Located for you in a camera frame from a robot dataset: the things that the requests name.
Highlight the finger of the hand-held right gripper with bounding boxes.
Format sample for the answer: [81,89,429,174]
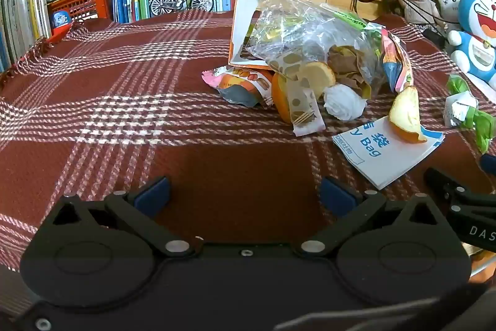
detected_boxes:
[424,167,471,205]
[480,154,496,176]

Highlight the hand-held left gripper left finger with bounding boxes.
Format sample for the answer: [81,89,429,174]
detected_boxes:
[50,176,196,258]

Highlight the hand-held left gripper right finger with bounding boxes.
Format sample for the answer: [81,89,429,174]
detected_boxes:
[295,176,453,258]

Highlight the green white wrapper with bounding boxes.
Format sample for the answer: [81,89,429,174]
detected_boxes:
[443,73,496,155]

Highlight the white tissue ball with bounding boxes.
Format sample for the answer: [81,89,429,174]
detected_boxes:
[323,83,368,122]

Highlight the row of pale-spined books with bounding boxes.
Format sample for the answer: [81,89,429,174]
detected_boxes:
[0,0,51,73]

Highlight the white paper bag blue print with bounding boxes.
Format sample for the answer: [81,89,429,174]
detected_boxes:
[331,116,446,191]

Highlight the brown spotted cake wrapper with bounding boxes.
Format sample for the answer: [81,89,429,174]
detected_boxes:
[267,52,327,138]

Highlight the red white plaid blanket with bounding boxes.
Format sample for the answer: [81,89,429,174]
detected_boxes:
[0,7,496,277]

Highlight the brown crumpled paper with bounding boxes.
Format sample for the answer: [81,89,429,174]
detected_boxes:
[327,44,374,97]

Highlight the colourful snack packet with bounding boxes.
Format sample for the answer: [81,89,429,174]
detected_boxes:
[372,25,415,95]

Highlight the orange snack packet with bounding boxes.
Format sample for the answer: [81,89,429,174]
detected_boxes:
[201,66,274,107]

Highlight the blue white cat plush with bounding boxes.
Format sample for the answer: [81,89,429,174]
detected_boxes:
[447,0,496,91]

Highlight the clear plastic bag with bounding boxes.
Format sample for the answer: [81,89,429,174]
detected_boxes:
[244,0,388,99]

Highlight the miniature bicycle model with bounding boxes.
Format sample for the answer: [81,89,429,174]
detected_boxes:
[149,0,215,18]

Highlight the blue round toy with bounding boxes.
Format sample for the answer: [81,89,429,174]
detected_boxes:
[50,10,72,36]

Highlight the red plastic crate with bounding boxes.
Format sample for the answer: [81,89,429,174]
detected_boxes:
[46,0,114,21]

